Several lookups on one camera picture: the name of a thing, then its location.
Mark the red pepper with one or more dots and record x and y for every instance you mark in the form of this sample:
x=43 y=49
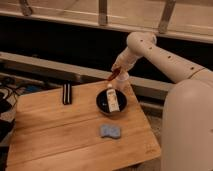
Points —
x=114 y=74

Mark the wooden cutting board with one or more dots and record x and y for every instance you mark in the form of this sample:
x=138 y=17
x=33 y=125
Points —
x=50 y=136

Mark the blue sponge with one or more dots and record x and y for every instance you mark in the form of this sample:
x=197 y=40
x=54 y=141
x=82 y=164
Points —
x=110 y=131

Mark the black bowl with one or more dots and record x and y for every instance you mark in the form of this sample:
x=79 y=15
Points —
x=102 y=103

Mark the black and white striped block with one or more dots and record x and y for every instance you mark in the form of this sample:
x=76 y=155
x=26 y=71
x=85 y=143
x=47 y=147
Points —
x=67 y=94

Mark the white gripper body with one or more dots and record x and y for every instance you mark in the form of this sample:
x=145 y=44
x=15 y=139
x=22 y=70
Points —
x=125 y=61

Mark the white tube with label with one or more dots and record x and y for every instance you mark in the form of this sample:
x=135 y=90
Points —
x=112 y=99

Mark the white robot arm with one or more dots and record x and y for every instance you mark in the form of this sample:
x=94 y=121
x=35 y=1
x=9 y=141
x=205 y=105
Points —
x=187 y=123

